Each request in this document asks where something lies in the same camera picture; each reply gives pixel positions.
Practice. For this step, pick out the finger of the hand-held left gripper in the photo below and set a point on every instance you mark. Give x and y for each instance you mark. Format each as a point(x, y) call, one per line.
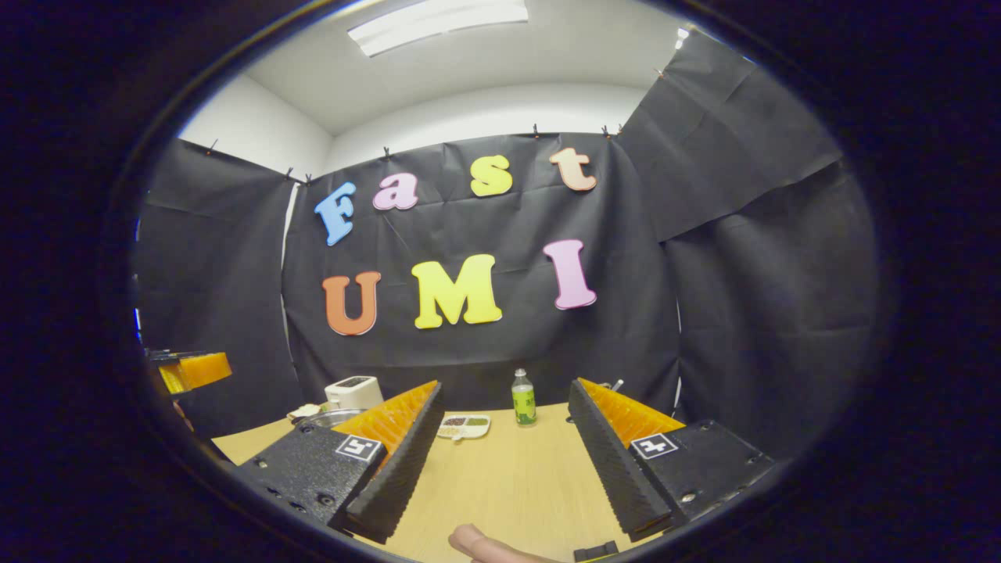
point(203, 369)

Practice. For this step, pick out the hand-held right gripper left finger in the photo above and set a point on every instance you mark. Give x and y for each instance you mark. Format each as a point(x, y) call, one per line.
point(403, 477)

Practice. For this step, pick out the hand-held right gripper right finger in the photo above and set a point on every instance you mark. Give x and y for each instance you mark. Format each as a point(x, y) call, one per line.
point(614, 469)

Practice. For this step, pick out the stainless steel pot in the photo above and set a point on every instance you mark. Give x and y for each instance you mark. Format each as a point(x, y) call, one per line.
point(332, 417)

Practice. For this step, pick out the white divided dish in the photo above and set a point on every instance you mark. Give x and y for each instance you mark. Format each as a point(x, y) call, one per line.
point(465, 426)

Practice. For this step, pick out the white toaster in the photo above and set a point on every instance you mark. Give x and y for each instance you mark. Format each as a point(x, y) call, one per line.
point(353, 391)

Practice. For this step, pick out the green plate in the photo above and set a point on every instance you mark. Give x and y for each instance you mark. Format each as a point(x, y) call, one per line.
point(303, 412)

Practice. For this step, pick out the green label plastic bottle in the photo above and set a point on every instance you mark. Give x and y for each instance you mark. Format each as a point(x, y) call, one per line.
point(524, 403)

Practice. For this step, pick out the long ceiling light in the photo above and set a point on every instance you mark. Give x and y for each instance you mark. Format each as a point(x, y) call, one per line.
point(438, 23)

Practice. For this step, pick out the small ceiling light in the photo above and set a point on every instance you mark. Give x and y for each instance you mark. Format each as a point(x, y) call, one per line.
point(683, 37)

